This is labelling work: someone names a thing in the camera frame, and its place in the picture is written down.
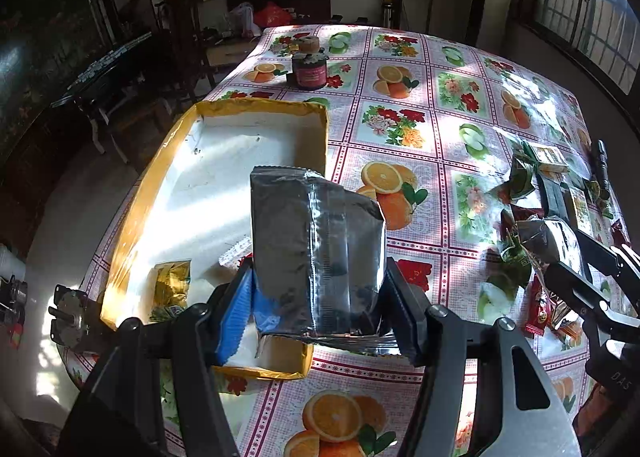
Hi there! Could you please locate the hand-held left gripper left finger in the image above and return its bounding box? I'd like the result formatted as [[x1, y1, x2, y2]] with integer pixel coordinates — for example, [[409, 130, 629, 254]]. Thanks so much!
[[60, 257, 257, 457]]

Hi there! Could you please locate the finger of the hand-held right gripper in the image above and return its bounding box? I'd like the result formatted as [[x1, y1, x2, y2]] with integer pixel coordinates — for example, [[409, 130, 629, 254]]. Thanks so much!
[[542, 262, 640, 333], [570, 227, 640, 283]]

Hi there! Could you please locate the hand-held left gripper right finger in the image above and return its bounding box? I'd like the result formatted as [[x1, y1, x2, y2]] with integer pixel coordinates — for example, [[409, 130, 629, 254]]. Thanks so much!
[[382, 257, 581, 457]]

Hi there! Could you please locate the small silver foil packet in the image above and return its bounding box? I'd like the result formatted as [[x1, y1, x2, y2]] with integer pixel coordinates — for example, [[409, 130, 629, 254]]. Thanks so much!
[[515, 217, 583, 278]]

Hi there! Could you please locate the large silver foil packet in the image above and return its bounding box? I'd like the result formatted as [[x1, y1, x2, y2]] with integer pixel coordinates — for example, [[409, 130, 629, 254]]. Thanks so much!
[[250, 164, 401, 353]]

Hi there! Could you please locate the yellow cardboard box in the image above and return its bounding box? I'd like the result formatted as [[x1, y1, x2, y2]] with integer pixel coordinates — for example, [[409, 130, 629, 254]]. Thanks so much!
[[100, 97, 331, 383]]

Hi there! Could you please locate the green gold snack packet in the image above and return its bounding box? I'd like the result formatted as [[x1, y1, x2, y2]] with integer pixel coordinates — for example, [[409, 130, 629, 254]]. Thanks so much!
[[582, 177, 613, 218]]

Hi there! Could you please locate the small clear wrapped snack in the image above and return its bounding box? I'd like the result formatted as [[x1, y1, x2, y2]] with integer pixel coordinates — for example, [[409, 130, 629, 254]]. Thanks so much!
[[218, 237, 253, 270]]

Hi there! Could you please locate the green crumpled snack packet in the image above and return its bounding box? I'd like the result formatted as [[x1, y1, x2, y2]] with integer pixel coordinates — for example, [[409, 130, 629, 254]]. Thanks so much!
[[487, 232, 538, 288]]

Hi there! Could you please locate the dark green snack box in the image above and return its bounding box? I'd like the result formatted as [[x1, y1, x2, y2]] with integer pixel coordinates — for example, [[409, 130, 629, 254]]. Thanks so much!
[[540, 177, 576, 223]]

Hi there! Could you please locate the black flashlight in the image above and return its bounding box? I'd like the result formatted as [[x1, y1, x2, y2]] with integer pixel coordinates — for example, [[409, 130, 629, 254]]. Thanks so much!
[[592, 140, 612, 203]]

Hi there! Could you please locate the dark red snack packet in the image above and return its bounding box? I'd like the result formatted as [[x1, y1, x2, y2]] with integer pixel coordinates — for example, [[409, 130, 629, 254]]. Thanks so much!
[[500, 207, 541, 238]]

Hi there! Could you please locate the cracker packet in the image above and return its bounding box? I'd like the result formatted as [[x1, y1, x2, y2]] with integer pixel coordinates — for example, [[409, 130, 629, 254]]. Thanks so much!
[[525, 144, 571, 175]]

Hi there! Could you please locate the green twisted snack packet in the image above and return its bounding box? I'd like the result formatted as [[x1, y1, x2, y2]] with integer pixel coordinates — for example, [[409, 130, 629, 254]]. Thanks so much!
[[492, 142, 543, 200]]

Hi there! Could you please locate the metal electric motor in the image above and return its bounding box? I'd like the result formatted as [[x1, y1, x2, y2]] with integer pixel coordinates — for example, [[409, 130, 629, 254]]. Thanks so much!
[[47, 284, 108, 353]]

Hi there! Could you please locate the fruit print tablecloth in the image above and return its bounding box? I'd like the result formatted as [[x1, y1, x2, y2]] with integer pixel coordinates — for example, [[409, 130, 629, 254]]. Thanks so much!
[[65, 24, 631, 457]]

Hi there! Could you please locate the wooden chair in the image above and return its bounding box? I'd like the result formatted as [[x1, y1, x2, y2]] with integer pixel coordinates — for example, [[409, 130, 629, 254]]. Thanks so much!
[[75, 82, 176, 173]]

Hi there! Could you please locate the dark jar pink label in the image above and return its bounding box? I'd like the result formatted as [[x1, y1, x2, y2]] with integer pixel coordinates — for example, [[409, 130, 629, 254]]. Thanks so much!
[[291, 53, 328, 89]]

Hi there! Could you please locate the white plastic bag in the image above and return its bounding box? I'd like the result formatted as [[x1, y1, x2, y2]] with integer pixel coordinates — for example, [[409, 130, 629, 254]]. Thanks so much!
[[229, 2, 261, 35]]

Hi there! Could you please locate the red plastic bag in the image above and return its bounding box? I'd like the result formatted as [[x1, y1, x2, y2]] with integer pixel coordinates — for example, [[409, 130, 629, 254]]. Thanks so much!
[[252, 1, 293, 28]]

